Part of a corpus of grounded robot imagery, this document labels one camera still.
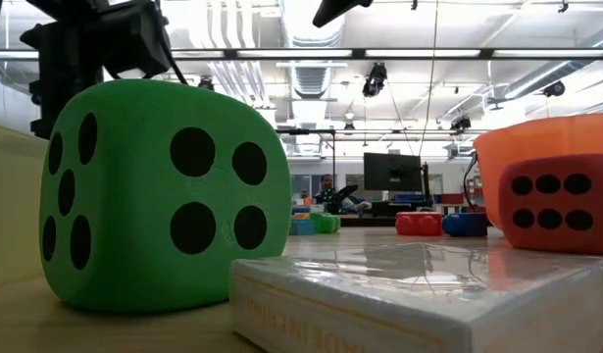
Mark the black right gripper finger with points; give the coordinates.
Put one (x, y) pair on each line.
(335, 7)

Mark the green foam die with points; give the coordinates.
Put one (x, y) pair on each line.
(134, 196)

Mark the red two-stud toy brick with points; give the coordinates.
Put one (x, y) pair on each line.
(418, 224)

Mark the blue toy brick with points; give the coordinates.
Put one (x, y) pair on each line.
(470, 224)

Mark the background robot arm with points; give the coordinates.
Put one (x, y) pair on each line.
(347, 192)

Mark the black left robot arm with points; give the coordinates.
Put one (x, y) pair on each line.
(134, 39)

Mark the black background stand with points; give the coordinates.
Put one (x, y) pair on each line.
(306, 131)

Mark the yellow plastic tray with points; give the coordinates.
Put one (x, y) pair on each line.
(12, 196)

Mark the person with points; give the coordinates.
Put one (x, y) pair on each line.
(326, 184)

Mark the black computer monitor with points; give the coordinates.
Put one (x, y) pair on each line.
(394, 174)

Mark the blue storage bin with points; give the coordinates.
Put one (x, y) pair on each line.
(414, 198)

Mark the green toy brick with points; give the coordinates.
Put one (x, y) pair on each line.
(325, 223)

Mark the teal toy brick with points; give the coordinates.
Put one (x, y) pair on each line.
(302, 227)

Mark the red storage bin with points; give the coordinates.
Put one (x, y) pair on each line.
(452, 198)

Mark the orange pumpkin-face bucket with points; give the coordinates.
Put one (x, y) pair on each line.
(526, 142)

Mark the red foam die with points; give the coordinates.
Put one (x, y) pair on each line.
(556, 201)

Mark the white wrapped card box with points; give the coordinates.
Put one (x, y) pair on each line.
(404, 304)

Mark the black overhead camera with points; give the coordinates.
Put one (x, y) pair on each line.
(374, 78)

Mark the black ceiling-mounted camera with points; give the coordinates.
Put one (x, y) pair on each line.
(555, 89)
(206, 83)
(460, 123)

